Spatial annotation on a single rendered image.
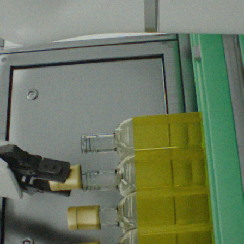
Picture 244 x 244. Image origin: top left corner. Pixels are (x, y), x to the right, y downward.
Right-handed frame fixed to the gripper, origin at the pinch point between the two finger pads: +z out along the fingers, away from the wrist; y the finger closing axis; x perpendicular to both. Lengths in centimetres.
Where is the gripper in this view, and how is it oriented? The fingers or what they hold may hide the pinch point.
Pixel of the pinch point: (56, 177)
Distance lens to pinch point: 98.9
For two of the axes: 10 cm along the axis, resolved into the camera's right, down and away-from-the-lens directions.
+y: -0.8, -5.3, -8.5
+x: 2.3, -8.3, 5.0
